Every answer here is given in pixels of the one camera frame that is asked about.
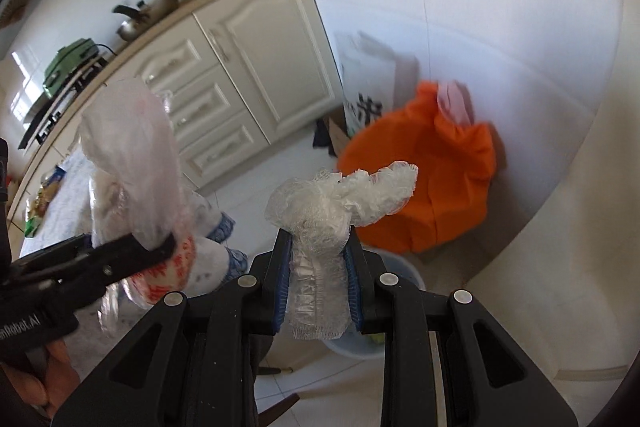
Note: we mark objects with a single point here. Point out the clear red print plastic bag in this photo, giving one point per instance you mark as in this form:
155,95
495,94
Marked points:
130,157

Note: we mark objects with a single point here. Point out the dark wooden leg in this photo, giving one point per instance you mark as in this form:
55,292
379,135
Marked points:
282,406

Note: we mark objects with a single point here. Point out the pink plastic bag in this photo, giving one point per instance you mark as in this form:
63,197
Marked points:
452,102

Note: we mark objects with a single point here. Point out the green electric cooking pot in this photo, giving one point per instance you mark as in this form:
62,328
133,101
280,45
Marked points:
65,62

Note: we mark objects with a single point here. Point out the clear popcorn snack packet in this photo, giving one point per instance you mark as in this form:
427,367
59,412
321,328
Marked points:
47,197

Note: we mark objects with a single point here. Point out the white paper bag black print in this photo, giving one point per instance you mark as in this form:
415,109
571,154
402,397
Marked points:
367,77

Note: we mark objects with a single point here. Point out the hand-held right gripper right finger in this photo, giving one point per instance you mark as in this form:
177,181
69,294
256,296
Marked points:
352,287

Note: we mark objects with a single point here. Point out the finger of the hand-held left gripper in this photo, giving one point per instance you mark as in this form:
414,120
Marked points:
115,259
55,254

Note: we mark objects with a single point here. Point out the cream lower kitchen cabinets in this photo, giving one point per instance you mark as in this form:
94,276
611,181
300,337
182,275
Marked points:
280,57

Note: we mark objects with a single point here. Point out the orange plastic bag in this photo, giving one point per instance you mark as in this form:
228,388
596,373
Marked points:
440,177

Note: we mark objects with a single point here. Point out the pale blue plastic bin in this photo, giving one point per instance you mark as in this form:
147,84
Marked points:
402,267

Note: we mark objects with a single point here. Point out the steel kettle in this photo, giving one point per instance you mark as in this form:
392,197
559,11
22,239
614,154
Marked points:
150,12

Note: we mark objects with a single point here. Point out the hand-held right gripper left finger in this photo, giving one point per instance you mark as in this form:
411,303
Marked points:
282,287

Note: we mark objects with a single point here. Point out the person's left hand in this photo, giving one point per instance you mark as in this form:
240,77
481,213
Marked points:
30,387

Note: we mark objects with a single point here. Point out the black glass gas stove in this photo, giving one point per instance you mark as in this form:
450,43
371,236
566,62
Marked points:
50,122

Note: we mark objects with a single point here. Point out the cream cabinet drawer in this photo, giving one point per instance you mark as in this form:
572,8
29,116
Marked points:
220,147
172,57
202,99

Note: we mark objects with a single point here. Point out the yellow-green crumpled wrapper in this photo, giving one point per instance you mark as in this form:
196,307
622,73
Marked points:
32,227

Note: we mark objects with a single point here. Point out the brown cardboard box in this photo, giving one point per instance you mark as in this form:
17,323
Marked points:
337,134

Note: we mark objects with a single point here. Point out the clear mesh plastic cover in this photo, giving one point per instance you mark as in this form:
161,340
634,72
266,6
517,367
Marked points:
320,227

